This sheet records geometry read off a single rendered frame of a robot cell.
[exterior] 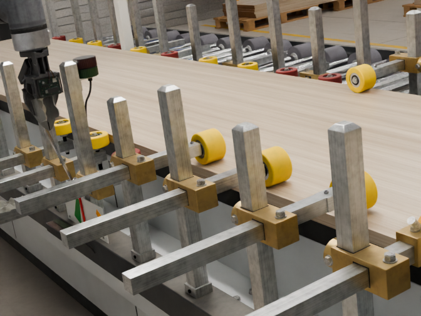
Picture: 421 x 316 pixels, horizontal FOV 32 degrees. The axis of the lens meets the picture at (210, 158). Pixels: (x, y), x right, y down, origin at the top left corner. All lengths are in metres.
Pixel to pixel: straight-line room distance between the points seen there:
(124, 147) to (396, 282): 0.82
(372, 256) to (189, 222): 0.54
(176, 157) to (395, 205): 0.44
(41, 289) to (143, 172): 1.81
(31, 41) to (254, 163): 0.76
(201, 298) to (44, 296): 1.80
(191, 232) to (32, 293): 1.91
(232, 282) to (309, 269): 0.27
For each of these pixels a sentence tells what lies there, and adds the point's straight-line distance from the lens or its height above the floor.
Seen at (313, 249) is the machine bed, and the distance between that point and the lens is 1.59.
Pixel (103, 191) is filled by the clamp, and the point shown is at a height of 0.84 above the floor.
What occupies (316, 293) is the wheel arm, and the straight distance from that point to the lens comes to 1.05.
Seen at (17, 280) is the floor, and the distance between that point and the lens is 3.56.
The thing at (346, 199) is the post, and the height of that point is 1.06.
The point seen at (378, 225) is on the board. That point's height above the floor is 0.90.
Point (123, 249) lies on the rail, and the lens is 1.91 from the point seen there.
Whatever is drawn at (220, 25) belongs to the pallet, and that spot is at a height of 0.05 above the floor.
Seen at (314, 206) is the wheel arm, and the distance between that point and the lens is 1.35.
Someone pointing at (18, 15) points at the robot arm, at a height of 1.31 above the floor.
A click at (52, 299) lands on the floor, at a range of 3.31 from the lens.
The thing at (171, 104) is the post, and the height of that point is 1.13.
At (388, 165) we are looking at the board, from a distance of 1.68.
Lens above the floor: 1.48
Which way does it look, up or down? 18 degrees down
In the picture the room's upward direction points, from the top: 8 degrees counter-clockwise
